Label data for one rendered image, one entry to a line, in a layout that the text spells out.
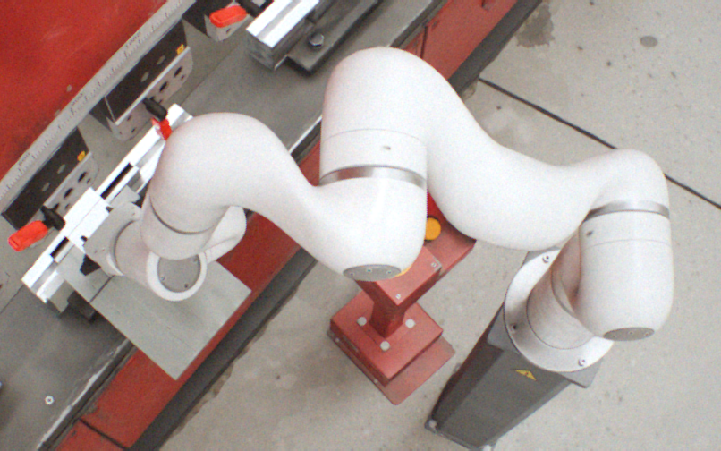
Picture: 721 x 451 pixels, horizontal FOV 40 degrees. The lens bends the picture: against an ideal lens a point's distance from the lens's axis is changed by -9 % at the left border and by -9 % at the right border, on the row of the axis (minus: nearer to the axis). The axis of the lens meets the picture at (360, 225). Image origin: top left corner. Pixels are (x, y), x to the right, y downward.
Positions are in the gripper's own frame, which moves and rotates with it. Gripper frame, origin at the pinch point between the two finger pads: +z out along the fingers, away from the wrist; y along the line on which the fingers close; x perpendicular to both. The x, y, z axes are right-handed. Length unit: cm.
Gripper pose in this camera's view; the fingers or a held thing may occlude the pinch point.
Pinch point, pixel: (102, 229)
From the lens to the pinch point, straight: 162.4
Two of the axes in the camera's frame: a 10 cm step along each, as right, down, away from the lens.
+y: -6.3, 7.3, -2.7
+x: 5.7, 6.6, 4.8
